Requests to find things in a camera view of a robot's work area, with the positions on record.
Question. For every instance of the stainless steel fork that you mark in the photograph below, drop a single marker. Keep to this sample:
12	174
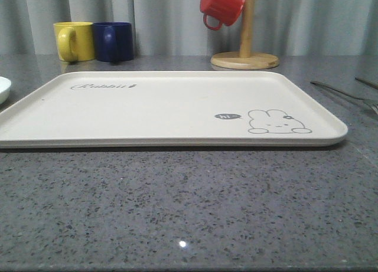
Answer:
372	104

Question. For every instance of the white round plate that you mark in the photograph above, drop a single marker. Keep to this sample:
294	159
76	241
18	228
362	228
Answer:
5	86

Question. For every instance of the steel chopstick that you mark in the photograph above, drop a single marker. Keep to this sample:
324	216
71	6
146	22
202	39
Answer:
367	82

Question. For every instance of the cream rabbit print tray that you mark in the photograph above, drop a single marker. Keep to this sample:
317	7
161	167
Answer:
168	108

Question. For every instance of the wooden mug tree stand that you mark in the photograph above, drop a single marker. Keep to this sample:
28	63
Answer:
245	58

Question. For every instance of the dark blue ceramic mug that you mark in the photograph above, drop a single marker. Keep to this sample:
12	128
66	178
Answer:
113	41

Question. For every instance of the red ribbed mug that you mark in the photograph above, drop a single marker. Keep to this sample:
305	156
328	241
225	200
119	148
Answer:
220	12

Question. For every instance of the yellow ceramic mug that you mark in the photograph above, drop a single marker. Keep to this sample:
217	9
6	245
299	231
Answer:
74	41

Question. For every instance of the grey pleated curtain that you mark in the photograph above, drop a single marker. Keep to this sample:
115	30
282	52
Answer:
175	27

